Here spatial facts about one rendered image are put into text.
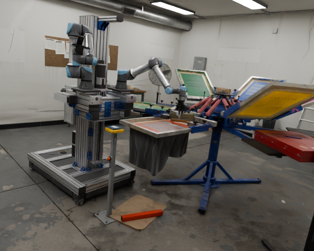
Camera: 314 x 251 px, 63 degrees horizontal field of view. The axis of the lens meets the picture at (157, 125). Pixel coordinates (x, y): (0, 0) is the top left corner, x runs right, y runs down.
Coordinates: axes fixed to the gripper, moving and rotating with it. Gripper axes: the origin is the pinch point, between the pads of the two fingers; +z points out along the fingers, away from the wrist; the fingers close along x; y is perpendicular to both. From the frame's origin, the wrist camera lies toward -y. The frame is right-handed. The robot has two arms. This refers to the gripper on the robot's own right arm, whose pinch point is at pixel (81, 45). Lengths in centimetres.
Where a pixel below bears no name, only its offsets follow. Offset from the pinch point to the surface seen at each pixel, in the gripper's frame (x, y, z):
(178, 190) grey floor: -156, 148, -41
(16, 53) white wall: 76, 28, -358
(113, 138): -44, 76, -4
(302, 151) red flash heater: -147, 38, 110
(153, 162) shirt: -83, 91, 12
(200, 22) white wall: -365, -172, -463
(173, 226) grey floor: -115, 153, 26
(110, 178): -50, 118, -4
